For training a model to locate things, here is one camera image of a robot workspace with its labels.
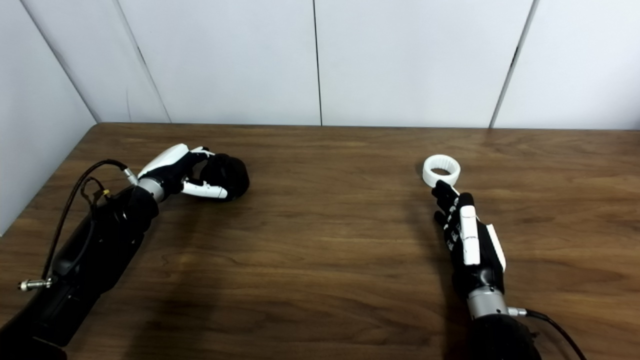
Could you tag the round black part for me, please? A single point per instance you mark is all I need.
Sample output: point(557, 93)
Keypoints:
point(230, 175)

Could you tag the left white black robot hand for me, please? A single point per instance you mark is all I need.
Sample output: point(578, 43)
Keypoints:
point(167, 167)

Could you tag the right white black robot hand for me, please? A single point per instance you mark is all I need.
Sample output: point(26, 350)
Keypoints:
point(475, 250)

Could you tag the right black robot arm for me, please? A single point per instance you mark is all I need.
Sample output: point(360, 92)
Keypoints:
point(500, 335)

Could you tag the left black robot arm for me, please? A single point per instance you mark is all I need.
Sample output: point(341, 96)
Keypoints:
point(95, 250)

